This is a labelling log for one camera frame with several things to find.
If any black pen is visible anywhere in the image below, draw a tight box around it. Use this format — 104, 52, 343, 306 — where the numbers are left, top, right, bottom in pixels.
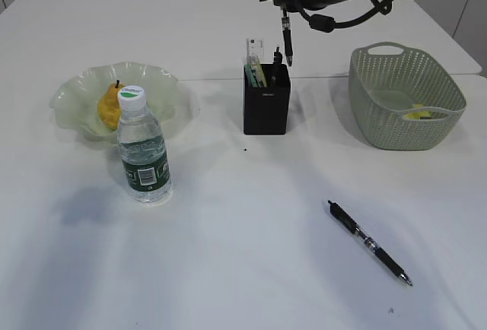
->
281, 7, 293, 67
270, 46, 282, 87
327, 200, 413, 287

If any clear plastic ruler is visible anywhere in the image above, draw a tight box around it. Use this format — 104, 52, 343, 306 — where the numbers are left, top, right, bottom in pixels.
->
246, 37, 265, 64

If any yellow utility knife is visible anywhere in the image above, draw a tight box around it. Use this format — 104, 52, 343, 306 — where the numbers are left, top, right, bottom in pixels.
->
250, 62, 267, 87

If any pale green wavy glass plate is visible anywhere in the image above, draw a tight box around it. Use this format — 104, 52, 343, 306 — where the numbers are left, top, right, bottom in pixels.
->
49, 62, 181, 143

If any green utility knife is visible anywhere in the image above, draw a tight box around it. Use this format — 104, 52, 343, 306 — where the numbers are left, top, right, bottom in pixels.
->
243, 64, 259, 87

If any green woven plastic basket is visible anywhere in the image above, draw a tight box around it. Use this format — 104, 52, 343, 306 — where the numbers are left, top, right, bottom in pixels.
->
349, 42, 466, 151

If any black square pen holder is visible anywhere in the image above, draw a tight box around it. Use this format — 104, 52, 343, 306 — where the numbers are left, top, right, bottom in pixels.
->
243, 64, 291, 135

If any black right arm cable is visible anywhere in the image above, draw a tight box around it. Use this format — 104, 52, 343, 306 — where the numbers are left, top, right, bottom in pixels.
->
296, 0, 412, 34

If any yellow waste paper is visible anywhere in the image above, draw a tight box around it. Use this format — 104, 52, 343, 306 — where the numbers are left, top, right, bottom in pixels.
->
403, 103, 432, 120

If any clear water bottle green label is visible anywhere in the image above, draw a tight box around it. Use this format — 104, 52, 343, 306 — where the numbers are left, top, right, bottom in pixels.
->
116, 85, 172, 205

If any yellow pear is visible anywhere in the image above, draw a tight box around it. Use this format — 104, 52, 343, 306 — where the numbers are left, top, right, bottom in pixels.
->
97, 80, 125, 131

